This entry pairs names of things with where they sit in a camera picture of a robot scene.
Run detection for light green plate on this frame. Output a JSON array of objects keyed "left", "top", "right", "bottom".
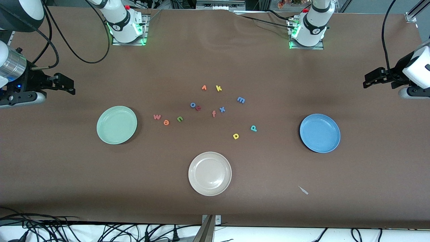
[{"left": 96, "top": 106, "right": 138, "bottom": 145}]

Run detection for short aluminium profile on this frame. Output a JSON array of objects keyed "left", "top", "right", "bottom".
[{"left": 405, "top": 0, "right": 430, "bottom": 23}]

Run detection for blue plate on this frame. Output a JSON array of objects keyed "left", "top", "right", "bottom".
[{"left": 299, "top": 114, "right": 341, "bottom": 154}]

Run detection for orange dried flowers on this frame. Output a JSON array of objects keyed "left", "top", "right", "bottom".
[{"left": 277, "top": 0, "right": 304, "bottom": 9}]

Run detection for brown table cover sheet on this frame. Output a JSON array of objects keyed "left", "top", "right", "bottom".
[{"left": 0, "top": 6, "right": 430, "bottom": 229}]

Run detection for beige plate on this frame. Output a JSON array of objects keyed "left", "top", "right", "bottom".
[{"left": 188, "top": 152, "right": 232, "bottom": 196}]

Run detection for grey metal box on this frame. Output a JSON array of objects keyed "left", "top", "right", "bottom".
[{"left": 196, "top": 0, "right": 246, "bottom": 10}]

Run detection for aluminium profile beam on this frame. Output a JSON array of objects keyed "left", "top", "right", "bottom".
[{"left": 193, "top": 215, "right": 215, "bottom": 242}]

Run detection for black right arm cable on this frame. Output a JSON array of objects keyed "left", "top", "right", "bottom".
[{"left": 31, "top": 0, "right": 111, "bottom": 70}]

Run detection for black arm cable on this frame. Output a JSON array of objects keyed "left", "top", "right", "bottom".
[
  {"left": 31, "top": 0, "right": 111, "bottom": 70},
  {"left": 381, "top": 0, "right": 398, "bottom": 78}
]

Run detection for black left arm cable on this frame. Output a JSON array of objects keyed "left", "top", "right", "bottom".
[{"left": 381, "top": 0, "right": 398, "bottom": 78}]

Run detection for thin black power cable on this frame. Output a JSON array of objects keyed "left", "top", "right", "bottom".
[
  {"left": 265, "top": 9, "right": 296, "bottom": 20},
  {"left": 239, "top": 15, "right": 293, "bottom": 27}
]

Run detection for long black cable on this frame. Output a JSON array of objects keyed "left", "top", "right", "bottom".
[{"left": 0, "top": 212, "right": 81, "bottom": 223}]

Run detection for thick black cable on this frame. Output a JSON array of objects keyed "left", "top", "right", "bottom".
[{"left": 8, "top": 230, "right": 31, "bottom": 242}]

